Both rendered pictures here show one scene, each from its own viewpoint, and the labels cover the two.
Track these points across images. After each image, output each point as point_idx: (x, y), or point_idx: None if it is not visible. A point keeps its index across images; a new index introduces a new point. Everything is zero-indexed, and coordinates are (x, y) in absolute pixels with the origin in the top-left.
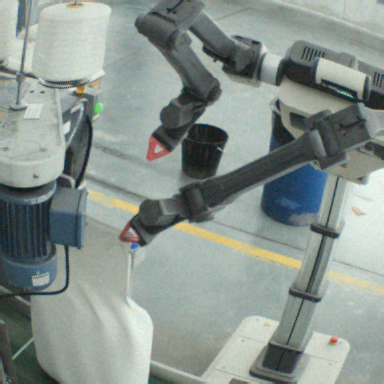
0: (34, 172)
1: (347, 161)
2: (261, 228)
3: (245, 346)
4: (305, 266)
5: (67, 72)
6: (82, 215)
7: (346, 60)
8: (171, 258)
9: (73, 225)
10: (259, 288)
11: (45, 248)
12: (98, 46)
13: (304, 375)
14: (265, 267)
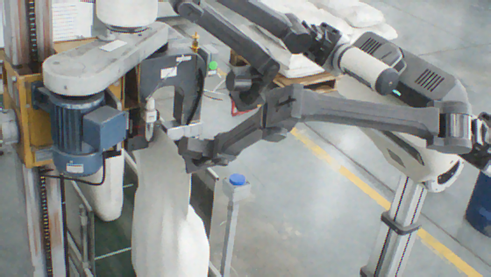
0: (64, 84)
1: (285, 137)
2: (453, 227)
3: None
4: (373, 252)
5: (110, 17)
6: (102, 126)
7: (384, 52)
8: (357, 224)
9: (96, 132)
10: (416, 276)
11: (81, 145)
12: (137, 3)
13: None
14: (434, 260)
